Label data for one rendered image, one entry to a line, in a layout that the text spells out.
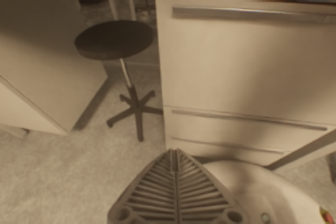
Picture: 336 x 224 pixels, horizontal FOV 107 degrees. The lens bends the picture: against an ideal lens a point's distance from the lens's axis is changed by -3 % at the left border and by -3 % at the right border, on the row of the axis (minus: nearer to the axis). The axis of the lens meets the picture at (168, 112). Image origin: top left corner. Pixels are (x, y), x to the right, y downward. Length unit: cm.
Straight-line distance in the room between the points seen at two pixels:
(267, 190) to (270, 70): 43
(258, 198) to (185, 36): 57
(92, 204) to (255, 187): 79
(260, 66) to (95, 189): 94
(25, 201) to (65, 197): 23
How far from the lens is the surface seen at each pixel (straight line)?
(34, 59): 81
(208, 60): 29
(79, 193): 100
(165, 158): 16
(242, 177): 56
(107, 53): 58
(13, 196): 125
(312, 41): 33
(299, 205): 63
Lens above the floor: 85
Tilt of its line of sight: 52 degrees down
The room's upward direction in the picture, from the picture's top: 2 degrees counter-clockwise
